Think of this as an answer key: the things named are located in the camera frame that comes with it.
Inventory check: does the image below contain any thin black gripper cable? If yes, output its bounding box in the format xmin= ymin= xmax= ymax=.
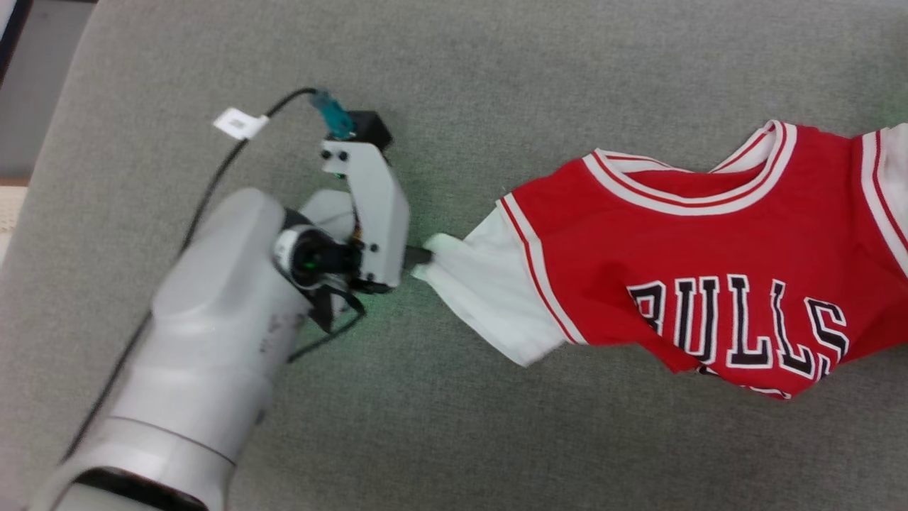
xmin=287 ymin=280 xmax=367 ymax=364

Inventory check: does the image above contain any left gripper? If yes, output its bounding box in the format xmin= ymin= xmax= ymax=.
xmin=273 ymin=190 xmax=435 ymax=333

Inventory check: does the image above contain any white cable label tag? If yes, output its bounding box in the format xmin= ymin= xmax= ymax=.
xmin=213 ymin=106 xmax=270 ymax=141

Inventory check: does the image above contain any red Bulls basketball jersey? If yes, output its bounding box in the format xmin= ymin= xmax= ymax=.
xmin=411 ymin=119 xmax=908 ymax=400

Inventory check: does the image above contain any left camera cable teal plug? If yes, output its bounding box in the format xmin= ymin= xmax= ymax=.
xmin=60 ymin=87 xmax=355 ymax=462

